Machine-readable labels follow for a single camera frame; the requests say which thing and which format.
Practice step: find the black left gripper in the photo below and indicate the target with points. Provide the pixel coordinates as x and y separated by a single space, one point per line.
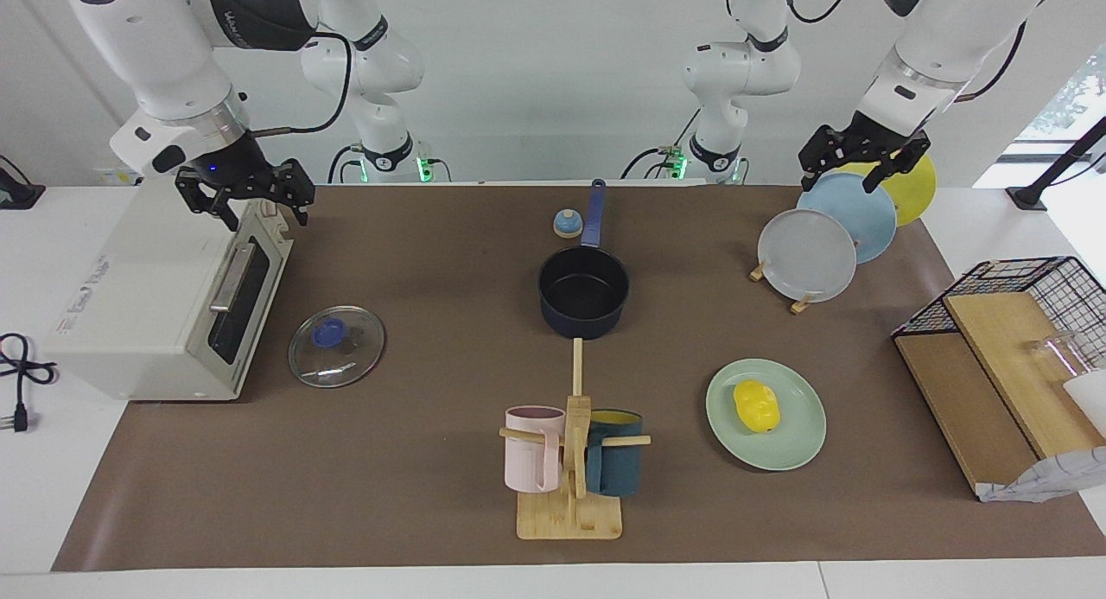
868 141

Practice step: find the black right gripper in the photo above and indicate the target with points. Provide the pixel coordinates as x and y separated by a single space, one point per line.
240 174

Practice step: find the glass lid with blue knob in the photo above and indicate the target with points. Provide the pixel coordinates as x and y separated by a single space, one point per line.
346 366

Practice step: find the yellow potato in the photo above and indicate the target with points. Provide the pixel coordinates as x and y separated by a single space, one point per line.
756 406

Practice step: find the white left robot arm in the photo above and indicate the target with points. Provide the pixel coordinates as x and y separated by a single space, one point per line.
942 37

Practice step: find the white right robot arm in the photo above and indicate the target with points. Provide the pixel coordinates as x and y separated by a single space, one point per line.
164 46

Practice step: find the light blue plate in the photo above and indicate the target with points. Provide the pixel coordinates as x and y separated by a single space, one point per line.
868 223

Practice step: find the yellow plate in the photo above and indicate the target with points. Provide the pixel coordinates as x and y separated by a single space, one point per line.
916 197

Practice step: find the grey plate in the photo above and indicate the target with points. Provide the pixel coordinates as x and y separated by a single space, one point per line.
808 258

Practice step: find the wooden plate rack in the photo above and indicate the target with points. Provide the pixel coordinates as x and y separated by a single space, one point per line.
802 305

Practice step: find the mint green plate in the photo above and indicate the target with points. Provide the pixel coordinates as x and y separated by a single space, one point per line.
799 443

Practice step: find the white toaster oven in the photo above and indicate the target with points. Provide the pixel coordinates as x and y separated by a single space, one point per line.
130 305

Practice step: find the black table clamp stand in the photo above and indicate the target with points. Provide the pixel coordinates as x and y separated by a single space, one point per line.
17 194

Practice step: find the light bamboo board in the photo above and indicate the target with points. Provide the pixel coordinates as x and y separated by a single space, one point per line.
1011 357

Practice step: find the clear glass jug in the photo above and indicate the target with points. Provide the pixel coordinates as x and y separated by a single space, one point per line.
1058 357

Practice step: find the blue bell on wooden base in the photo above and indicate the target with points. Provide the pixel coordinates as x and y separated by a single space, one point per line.
568 225

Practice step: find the dark blue saucepan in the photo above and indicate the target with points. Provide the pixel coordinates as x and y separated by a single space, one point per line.
583 288

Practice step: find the brown table mat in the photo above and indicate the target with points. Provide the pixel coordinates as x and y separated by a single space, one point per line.
389 461

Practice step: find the white plastic cup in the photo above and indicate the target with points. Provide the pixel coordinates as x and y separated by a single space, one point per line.
1090 400

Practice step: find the crumpled white paper bag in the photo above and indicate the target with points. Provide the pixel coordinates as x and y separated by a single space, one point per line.
1054 478

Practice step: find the pink mug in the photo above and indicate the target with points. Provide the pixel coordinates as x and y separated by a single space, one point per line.
527 465

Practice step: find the dark teal mug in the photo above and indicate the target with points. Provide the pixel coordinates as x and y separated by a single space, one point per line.
615 469

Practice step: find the wooden mug tree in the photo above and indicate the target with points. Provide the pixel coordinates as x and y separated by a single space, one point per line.
570 517

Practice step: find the white wall socket box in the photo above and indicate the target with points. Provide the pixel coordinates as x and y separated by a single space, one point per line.
108 176

